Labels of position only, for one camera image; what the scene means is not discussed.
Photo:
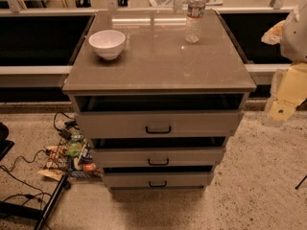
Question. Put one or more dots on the grey drawer cabinet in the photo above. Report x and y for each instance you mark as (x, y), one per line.
(160, 71)

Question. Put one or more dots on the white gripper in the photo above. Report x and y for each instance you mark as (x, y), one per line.
(295, 38)

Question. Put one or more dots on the white ceramic bowl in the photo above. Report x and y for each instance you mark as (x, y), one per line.
(107, 44)

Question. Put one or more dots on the clear plastic water bottle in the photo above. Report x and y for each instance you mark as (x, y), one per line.
(195, 11)

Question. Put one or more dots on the grey drawer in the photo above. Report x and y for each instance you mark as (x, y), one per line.
(158, 180)
(152, 124)
(124, 158)

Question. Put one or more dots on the pile of snack bags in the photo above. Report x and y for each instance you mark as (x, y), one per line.
(72, 157)

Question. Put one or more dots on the grey bottom drawer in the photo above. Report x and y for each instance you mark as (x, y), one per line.
(158, 180)

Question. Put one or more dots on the black tripod leg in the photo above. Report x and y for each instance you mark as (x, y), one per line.
(302, 180)

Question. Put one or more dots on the grey top drawer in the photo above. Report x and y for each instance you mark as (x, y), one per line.
(152, 124)

